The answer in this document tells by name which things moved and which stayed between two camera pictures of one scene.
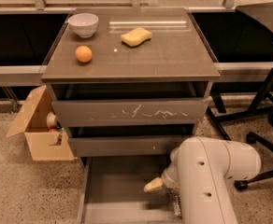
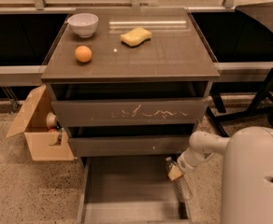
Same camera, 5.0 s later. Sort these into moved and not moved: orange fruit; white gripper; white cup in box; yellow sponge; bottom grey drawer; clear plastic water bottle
Moved: clear plastic water bottle; white gripper
Not moved: white cup in box; orange fruit; yellow sponge; bottom grey drawer
